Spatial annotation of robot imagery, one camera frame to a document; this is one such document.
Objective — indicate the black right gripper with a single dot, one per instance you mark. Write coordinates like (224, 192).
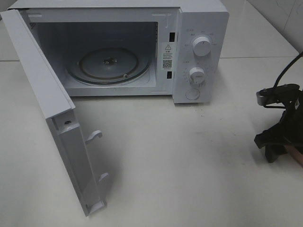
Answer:
(287, 132)

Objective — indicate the pink round plate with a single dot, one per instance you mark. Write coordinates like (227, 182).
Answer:
(295, 154)

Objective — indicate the round white door button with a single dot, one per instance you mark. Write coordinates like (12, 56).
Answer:
(192, 94)

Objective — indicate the white microwave door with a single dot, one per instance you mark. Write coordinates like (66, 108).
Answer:
(58, 110)

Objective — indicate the lower white microwave knob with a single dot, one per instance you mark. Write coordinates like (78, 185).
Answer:
(197, 75)

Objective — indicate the white microwave knob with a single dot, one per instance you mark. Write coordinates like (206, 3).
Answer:
(197, 75)
(201, 45)

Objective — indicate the upper white microwave knob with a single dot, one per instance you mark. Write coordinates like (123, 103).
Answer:
(201, 45)

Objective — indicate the white microwave oven body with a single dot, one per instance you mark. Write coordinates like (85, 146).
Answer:
(61, 41)

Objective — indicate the white warning label sticker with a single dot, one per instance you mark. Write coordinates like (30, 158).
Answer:
(167, 55)

